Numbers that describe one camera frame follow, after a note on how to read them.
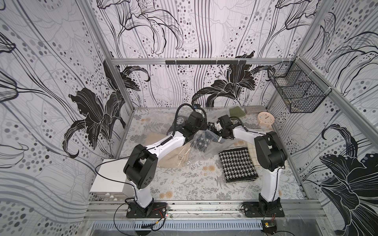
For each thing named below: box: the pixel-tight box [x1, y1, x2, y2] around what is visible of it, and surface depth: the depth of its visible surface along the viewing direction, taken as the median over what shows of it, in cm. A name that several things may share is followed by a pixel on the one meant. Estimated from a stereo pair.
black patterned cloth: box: [190, 133, 212, 153], surface depth 95 cm
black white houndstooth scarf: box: [218, 147, 259, 184], surface depth 86 cm
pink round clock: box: [257, 111, 276, 128], surface depth 110 cm
